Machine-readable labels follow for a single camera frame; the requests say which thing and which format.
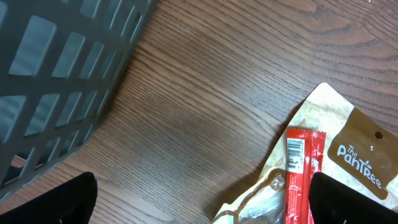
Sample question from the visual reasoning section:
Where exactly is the red white snack packet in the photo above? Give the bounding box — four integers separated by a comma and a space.
213, 83, 397, 223

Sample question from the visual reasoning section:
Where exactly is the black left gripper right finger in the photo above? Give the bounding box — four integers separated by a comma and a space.
308, 172, 397, 224

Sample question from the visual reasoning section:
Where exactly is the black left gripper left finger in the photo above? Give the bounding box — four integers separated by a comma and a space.
1, 172, 98, 224

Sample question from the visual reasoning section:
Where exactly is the red stick snack packet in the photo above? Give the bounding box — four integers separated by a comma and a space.
284, 128, 326, 224

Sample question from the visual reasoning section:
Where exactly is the grey plastic mesh basket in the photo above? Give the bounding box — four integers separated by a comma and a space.
1, 0, 157, 199

